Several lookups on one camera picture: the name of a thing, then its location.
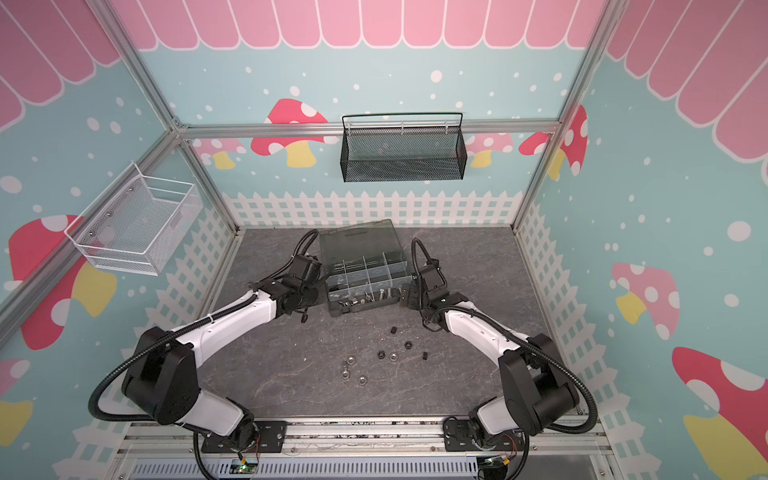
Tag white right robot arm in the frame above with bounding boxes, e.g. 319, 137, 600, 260
404, 262, 595, 442

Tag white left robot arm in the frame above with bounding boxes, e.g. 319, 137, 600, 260
121, 255, 322, 449

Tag green transparent compartment organizer box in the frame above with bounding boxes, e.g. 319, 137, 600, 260
320, 219, 411, 317

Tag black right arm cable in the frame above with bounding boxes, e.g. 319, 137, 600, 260
410, 238, 599, 436

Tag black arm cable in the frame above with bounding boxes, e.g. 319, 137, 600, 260
88, 229, 320, 424
410, 238, 599, 436

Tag black wire mesh basket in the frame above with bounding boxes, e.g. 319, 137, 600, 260
340, 112, 468, 183

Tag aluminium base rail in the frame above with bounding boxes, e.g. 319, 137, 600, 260
106, 416, 622, 479

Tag white wire mesh basket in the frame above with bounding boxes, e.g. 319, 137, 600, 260
64, 164, 203, 276

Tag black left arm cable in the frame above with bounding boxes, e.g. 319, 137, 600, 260
88, 229, 320, 424

